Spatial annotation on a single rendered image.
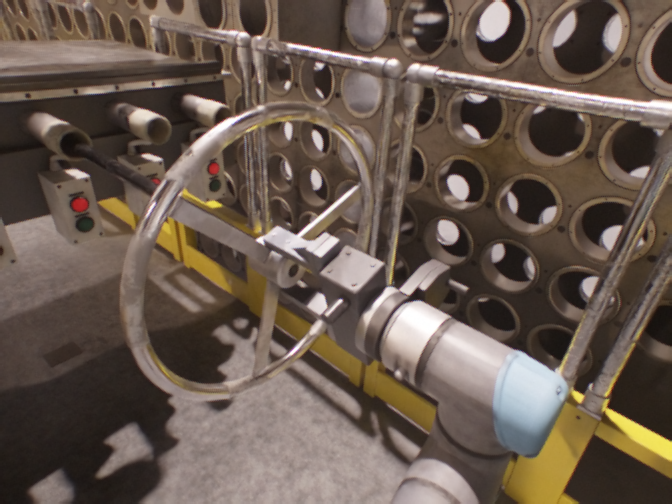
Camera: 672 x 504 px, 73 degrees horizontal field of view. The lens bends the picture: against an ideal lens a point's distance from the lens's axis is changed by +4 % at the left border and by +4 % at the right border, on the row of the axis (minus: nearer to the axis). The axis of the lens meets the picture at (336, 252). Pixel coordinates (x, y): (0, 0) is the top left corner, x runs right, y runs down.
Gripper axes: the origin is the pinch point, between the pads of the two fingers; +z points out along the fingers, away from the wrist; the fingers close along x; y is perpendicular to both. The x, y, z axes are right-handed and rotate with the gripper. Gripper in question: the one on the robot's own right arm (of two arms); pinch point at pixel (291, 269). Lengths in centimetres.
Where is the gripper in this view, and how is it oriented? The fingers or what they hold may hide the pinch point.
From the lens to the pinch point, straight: 54.3
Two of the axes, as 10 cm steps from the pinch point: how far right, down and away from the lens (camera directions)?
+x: 1.5, 7.1, 6.9
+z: -7.5, -3.8, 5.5
